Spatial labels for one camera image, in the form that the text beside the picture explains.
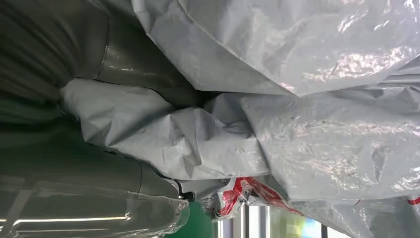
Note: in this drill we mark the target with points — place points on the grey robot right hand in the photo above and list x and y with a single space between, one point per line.
137 69

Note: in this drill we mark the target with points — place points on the green conveyor belt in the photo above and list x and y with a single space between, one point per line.
200 226

